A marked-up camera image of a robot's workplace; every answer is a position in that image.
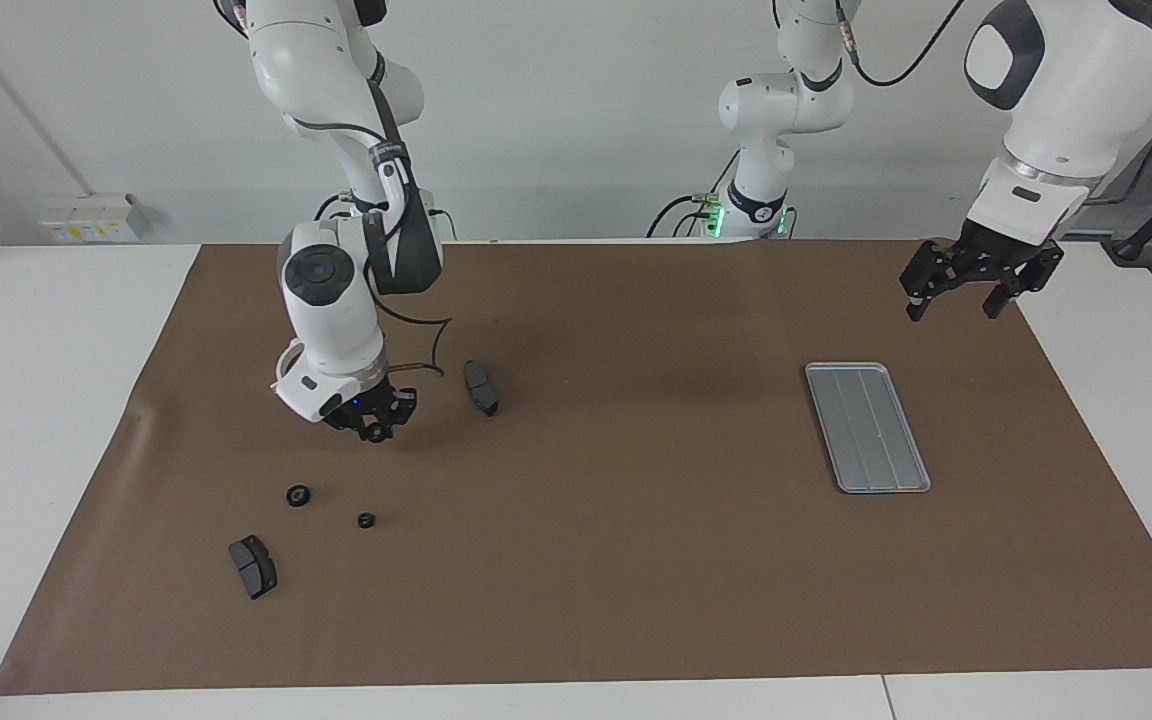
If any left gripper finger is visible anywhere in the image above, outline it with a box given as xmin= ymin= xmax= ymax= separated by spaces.
xmin=900 ymin=240 xmax=962 ymax=323
xmin=984 ymin=245 xmax=1065 ymax=319

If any silver metal tray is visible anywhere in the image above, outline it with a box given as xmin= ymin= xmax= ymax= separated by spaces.
xmin=804 ymin=362 xmax=933 ymax=495

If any dark grey brake pad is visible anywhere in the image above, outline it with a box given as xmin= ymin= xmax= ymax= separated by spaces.
xmin=227 ymin=534 xmax=279 ymax=601
xmin=463 ymin=360 xmax=501 ymax=418

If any brown table mat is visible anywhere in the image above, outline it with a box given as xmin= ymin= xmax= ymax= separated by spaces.
xmin=0 ymin=238 xmax=1152 ymax=696

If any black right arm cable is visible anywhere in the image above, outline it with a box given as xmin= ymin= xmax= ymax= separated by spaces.
xmin=281 ymin=50 xmax=457 ymax=381

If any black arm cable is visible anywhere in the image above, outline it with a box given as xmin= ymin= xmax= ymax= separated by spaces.
xmin=834 ymin=0 xmax=1152 ymax=209
xmin=281 ymin=50 xmax=457 ymax=381

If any white curved plastic bracket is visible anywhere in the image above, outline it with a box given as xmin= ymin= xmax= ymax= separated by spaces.
xmin=269 ymin=340 xmax=303 ymax=395

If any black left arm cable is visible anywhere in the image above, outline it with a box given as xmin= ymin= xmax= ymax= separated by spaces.
xmin=834 ymin=0 xmax=1152 ymax=209

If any white wall socket box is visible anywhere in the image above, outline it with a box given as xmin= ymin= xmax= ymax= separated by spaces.
xmin=39 ymin=193 xmax=144 ymax=244

